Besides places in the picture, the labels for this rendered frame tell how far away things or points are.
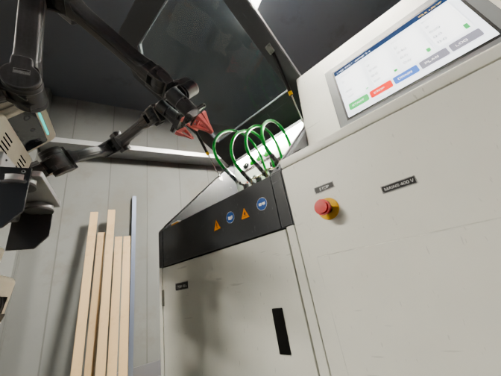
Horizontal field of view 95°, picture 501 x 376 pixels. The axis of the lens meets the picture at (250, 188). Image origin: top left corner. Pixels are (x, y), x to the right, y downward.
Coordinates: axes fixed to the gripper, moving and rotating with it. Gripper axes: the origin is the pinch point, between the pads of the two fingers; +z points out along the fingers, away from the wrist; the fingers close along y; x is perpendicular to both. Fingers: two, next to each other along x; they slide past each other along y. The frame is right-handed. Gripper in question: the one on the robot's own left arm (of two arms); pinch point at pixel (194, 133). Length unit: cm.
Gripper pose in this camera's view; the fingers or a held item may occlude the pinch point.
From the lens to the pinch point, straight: 107.8
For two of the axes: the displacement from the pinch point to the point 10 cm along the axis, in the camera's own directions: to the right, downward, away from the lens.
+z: 7.7, 6.4, 0.3
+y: -5.3, 6.0, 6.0
